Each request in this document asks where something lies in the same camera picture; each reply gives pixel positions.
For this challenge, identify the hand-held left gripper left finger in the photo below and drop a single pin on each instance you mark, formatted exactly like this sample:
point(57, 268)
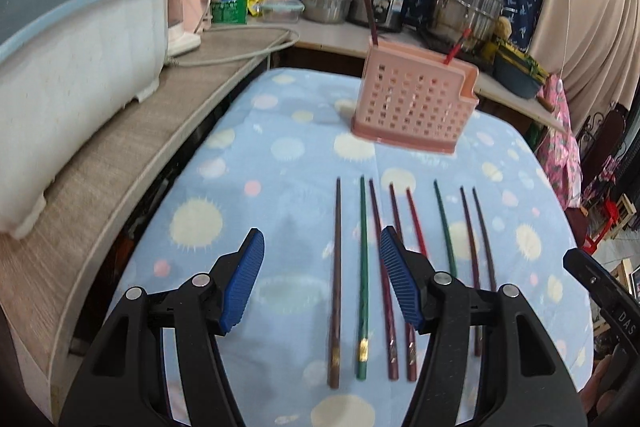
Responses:
point(244, 279)

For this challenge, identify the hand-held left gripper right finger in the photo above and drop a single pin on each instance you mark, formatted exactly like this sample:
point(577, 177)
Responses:
point(400, 279)

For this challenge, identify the green chopstick with gold band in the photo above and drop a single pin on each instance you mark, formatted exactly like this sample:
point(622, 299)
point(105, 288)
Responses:
point(362, 287)

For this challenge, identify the red chopstick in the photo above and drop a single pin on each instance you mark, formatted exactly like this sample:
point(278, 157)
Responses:
point(456, 47)
point(416, 222)

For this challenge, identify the brown chopstick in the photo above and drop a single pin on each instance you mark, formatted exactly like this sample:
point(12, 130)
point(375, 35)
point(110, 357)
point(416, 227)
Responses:
point(335, 287)

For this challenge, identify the maroon chopstick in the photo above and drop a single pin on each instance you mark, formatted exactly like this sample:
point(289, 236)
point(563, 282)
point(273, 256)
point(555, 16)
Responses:
point(370, 19)
point(396, 209)
point(375, 212)

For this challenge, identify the purple chopstick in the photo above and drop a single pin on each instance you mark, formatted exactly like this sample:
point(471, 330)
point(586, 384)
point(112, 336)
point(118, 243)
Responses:
point(484, 237)
point(469, 232)

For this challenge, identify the pink perforated utensil holder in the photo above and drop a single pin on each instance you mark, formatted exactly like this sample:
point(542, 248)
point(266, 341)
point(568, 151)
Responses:
point(415, 102)

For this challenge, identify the person's right hand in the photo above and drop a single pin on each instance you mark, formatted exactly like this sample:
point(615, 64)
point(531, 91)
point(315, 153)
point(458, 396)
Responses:
point(599, 382)

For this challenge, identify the red plastic stool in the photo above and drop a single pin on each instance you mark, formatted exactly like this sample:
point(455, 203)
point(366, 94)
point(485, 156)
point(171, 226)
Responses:
point(602, 219)

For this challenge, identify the blue printed blanket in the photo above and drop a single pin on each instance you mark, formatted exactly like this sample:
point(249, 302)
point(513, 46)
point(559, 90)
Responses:
point(280, 167)

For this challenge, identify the dark metal rack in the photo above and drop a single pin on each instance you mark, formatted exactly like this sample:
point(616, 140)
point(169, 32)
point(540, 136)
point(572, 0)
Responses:
point(607, 142)

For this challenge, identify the pink floral cloth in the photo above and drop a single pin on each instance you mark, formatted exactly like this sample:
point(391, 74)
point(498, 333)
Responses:
point(562, 147)

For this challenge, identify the wood-grain counter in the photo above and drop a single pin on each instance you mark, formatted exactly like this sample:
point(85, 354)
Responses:
point(115, 167)

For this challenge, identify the blue bowl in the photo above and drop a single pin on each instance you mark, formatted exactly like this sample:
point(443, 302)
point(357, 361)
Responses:
point(515, 82)

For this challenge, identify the black stove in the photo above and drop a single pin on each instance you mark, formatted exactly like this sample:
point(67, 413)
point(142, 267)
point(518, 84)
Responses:
point(435, 39)

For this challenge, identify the light countertop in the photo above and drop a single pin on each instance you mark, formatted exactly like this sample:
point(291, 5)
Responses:
point(330, 39)

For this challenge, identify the white tub with blue rim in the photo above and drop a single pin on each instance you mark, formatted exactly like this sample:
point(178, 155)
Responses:
point(75, 87)

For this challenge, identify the glass food container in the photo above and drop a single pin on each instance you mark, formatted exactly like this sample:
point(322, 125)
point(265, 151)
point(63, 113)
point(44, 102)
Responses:
point(281, 11)

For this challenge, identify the brown potato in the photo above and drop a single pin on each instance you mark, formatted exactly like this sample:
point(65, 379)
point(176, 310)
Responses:
point(503, 28)

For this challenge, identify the steel steamer pot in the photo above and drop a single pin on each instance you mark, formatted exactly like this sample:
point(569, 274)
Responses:
point(467, 7)

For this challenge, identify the steel pot with glass lid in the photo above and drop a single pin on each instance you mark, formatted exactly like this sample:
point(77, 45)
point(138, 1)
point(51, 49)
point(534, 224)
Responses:
point(326, 4)

